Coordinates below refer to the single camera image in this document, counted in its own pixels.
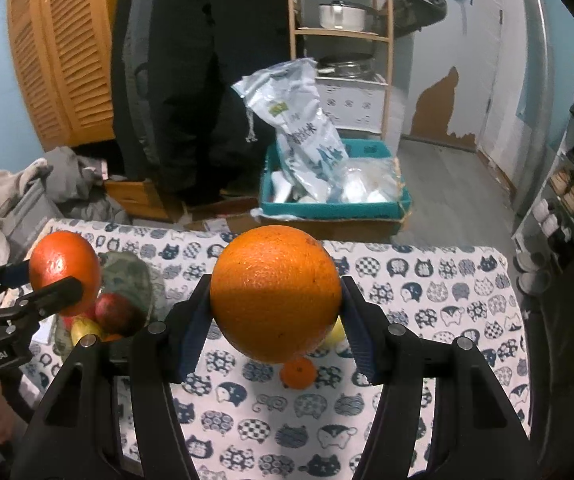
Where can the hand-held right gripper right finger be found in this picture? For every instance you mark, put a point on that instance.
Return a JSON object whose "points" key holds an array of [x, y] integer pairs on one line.
{"points": [[362, 345]]}

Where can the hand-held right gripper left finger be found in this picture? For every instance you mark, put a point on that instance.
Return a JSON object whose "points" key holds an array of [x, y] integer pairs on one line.
{"points": [[194, 335]]}

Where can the yellow lemon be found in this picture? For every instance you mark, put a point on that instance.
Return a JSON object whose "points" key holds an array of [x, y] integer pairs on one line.
{"points": [[86, 331], [337, 332]]}

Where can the green glass bowl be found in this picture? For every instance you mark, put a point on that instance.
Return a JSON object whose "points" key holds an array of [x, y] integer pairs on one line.
{"points": [[127, 275]]}

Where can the large orange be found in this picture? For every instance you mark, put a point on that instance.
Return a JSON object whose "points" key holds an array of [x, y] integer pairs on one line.
{"points": [[272, 280]]}

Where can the grey fabric bag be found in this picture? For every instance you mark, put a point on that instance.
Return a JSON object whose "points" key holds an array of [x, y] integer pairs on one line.
{"points": [[27, 220]]}

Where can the cat print blanket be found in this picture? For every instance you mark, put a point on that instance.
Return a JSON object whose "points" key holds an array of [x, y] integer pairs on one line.
{"points": [[417, 310]]}

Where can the cardboard box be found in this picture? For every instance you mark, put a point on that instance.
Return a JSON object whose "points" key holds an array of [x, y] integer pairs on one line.
{"points": [[357, 230]]}

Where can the grey jacket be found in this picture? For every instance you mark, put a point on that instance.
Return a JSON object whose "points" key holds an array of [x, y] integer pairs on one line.
{"points": [[77, 180]]}

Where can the wooden drawer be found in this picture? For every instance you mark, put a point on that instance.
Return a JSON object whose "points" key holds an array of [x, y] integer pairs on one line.
{"points": [[142, 200]]}

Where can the clear plastic bag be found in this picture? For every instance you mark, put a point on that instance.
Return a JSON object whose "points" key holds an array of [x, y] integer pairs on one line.
{"points": [[369, 182]]}

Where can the teal plastic basket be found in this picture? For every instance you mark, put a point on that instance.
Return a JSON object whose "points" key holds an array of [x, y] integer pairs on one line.
{"points": [[367, 149]]}

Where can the white printed plastic bag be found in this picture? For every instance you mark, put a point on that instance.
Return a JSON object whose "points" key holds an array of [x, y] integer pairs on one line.
{"points": [[297, 130]]}

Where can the wooden louvered cabinet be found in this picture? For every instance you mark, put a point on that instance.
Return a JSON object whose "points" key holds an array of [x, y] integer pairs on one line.
{"points": [[62, 50]]}

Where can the white patterned storage box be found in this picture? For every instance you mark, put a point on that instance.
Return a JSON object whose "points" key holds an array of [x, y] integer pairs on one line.
{"points": [[352, 107]]}

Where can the black coat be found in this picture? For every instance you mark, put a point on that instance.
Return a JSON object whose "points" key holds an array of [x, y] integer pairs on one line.
{"points": [[192, 85]]}

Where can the shoe rack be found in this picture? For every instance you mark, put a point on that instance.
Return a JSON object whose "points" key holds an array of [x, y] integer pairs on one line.
{"points": [[567, 185]]}

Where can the wooden shelf rack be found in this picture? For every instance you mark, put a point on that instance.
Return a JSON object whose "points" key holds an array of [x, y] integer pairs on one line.
{"points": [[387, 85]]}

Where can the steel steamer pot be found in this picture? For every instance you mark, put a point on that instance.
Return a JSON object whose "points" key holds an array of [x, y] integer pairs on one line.
{"points": [[344, 67]]}

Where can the steel pot with lid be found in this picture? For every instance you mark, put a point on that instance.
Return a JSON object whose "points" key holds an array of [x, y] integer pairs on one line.
{"points": [[342, 16]]}

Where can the dark wok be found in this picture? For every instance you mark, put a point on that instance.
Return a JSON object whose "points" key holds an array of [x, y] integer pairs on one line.
{"points": [[424, 10]]}

